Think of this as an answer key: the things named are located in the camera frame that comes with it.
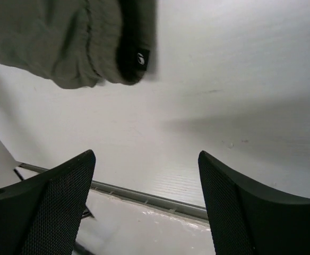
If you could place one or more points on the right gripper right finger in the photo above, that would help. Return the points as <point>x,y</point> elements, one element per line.
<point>248,217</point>

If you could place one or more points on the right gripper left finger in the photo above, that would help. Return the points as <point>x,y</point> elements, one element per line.
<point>42,214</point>

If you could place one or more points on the olive green shorts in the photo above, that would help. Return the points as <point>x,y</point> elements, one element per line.
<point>78,43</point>

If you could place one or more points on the aluminium front rail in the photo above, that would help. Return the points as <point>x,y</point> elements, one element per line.
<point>165,204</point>

